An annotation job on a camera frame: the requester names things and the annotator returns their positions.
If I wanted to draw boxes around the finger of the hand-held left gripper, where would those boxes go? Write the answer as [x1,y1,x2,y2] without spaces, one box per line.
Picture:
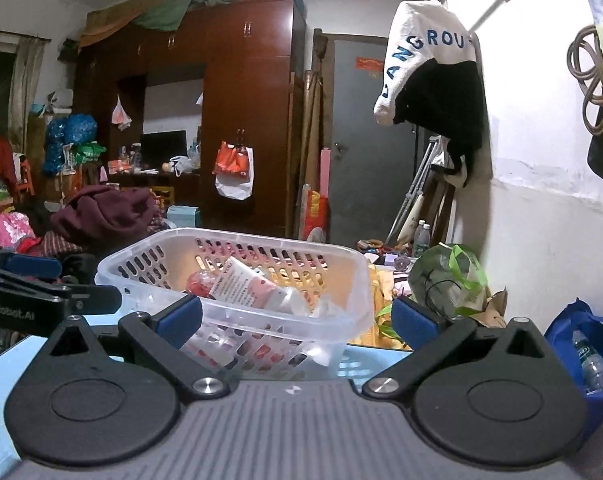
[0,266,123,314]
[0,249,65,284]

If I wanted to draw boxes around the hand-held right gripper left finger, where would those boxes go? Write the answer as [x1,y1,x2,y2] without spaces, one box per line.
[26,294,232,403]

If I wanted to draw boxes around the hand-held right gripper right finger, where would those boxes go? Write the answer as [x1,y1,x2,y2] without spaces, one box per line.
[361,295,578,402]

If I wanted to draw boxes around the red round packet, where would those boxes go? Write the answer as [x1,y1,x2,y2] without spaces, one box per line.
[184,270,223,302]

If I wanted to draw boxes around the white and pink tube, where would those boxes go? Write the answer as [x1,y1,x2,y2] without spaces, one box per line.
[208,257,295,314]

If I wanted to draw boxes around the clear plastic basket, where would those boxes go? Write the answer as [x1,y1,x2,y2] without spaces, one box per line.
[95,227,375,379]

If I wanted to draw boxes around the pink floral cloth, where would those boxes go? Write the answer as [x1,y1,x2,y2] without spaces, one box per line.
[0,212,37,249]

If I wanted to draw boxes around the green plastic bag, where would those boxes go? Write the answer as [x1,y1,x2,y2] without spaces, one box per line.
[409,244,490,319]

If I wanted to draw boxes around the cardboard piece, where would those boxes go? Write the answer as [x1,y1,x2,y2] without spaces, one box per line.
[474,287,508,329]

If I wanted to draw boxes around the maroon cloth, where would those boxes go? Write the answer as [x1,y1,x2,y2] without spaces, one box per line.
[50,185,168,257]

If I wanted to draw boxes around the orange stool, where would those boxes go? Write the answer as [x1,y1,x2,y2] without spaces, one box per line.
[16,157,36,197]

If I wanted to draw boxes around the clear crumpled packet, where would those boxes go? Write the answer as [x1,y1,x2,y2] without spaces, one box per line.
[281,287,353,319]

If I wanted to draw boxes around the teal box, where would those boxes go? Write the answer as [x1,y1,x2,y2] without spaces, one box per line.
[166,205,202,229]

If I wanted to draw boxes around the blue plastic bags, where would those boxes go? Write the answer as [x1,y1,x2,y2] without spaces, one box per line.
[44,114,98,176]

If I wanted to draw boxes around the red printed bag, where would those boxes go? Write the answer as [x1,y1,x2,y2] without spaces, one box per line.
[304,189,330,242]

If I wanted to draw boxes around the metal crutches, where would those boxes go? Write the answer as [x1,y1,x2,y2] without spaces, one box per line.
[386,135,450,249]

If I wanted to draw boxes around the blue shopping bag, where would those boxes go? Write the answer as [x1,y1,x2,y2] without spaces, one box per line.
[544,299,603,412]

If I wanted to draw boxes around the orange and white plastic bag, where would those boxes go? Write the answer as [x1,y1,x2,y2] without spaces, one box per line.
[212,141,255,201]

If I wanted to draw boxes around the black television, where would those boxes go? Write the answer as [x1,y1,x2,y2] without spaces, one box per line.
[141,130,188,170]

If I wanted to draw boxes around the grey door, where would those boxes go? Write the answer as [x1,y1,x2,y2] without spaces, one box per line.
[326,34,432,249]

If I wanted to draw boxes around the pink board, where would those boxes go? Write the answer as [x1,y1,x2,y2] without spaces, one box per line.
[319,147,335,199]

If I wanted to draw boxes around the small white hanging bag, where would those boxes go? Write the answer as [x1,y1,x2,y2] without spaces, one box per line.
[111,96,132,131]

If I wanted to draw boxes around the curtain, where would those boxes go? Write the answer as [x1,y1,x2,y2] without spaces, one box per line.
[0,30,47,142]

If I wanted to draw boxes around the plastic bottle with green label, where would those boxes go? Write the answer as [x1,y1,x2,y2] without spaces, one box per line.
[571,330,603,396]

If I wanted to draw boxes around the leaning wooden boards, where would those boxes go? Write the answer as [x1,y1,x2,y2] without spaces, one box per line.
[294,70,327,239]

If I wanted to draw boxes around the brown wooden wardrobe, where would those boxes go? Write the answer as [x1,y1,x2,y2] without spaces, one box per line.
[76,0,307,239]

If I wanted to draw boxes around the tan cloth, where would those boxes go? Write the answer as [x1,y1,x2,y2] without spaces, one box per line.
[78,0,182,49]

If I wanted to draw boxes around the white and black jacket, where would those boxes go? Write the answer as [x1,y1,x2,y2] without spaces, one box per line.
[373,0,487,189]

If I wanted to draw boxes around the green cloth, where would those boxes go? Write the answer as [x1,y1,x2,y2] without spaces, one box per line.
[134,0,262,32]

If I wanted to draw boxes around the coiled brown cable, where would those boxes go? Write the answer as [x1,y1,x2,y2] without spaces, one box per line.
[566,25,603,136]

